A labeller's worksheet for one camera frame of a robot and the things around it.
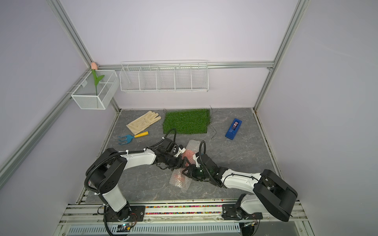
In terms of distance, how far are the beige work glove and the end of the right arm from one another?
1.88ft

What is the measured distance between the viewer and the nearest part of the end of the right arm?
0.63 metres

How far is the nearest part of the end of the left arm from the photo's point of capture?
740mm

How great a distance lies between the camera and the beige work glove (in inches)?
43.5
